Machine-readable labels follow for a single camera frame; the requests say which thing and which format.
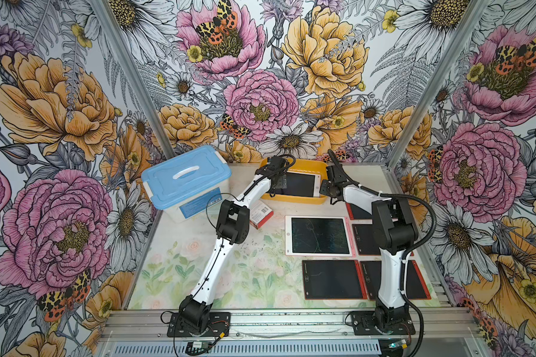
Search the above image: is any small red white carton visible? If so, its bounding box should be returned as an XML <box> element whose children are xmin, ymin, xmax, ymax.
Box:
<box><xmin>250</xmin><ymin>200</ymin><xmax>274</xmax><ymax>230</ymax></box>

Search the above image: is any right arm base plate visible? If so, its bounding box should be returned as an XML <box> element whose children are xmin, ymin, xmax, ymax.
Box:
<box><xmin>346</xmin><ymin>310</ymin><xmax>416</xmax><ymax>336</ymax></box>

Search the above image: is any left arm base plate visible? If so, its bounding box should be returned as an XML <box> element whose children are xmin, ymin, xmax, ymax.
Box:
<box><xmin>166</xmin><ymin>312</ymin><xmax>232</xmax><ymax>338</ymax></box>

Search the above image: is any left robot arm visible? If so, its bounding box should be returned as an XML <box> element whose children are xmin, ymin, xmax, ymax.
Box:
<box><xmin>177</xmin><ymin>154</ymin><xmax>296</xmax><ymax>335</ymax></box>

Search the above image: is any blue lidded storage box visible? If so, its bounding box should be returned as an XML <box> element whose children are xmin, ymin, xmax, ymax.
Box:
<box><xmin>141</xmin><ymin>145</ymin><xmax>232</xmax><ymax>223</ymax></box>

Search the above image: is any pink white writing tablet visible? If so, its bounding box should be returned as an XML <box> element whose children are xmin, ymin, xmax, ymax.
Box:
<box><xmin>284</xmin><ymin>216</ymin><xmax>354</xmax><ymax>257</ymax></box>

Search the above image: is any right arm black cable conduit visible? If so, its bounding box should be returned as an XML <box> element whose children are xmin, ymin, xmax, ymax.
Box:
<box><xmin>328</xmin><ymin>149</ymin><xmax>438</xmax><ymax>357</ymax></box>

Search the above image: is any aluminium front rail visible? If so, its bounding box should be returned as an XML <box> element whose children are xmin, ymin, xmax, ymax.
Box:
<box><xmin>96</xmin><ymin>307</ymin><xmax>492</xmax><ymax>356</ymax></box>

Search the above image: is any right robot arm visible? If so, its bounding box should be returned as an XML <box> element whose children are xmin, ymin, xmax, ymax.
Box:
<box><xmin>320</xmin><ymin>159</ymin><xmax>418</xmax><ymax>333</ymax></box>

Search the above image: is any red writing tablet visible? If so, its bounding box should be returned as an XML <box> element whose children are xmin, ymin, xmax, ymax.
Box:
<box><xmin>360</xmin><ymin>260</ymin><xmax>430</xmax><ymax>301</ymax></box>
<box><xmin>351</xmin><ymin>223</ymin><xmax>415</xmax><ymax>257</ymax></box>
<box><xmin>345</xmin><ymin>203</ymin><xmax>372</xmax><ymax>220</ymax></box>
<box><xmin>302</xmin><ymin>260</ymin><xmax>367</xmax><ymax>300</ymax></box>

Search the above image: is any yellow storage tray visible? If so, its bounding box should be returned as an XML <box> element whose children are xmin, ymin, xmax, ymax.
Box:
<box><xmin>261</xmin><ymin>159</ymin><xmax>327</xmax><ymax>205</ymax></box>

